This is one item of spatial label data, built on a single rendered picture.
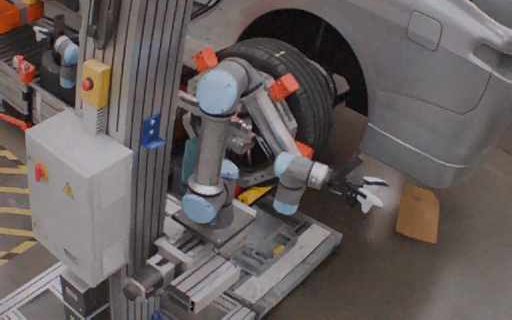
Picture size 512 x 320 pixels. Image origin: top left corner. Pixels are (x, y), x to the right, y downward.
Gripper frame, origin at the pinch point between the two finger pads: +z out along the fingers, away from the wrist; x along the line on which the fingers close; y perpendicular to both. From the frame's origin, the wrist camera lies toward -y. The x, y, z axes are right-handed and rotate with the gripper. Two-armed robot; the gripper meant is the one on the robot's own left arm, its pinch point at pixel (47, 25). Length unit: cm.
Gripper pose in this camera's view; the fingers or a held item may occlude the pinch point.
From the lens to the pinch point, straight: 273.5
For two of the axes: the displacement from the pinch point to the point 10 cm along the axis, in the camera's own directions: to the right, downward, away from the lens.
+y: -2.7, 8.6, 4.4
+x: 7.1, -1.4, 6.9
